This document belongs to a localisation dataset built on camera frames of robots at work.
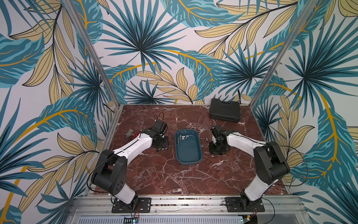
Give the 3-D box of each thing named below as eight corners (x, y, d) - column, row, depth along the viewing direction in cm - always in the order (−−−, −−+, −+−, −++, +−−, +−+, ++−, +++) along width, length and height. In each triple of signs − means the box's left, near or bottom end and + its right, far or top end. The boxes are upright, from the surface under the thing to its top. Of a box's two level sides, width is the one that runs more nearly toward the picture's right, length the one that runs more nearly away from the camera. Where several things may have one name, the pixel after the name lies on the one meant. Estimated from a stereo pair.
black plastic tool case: (212, 123, 110) (213, 119, 106) (208, 103, 125) (209, 98, 120) (242, 124, 111) (245, 119, 106) (235, 103, 125) (237, 98, 120)
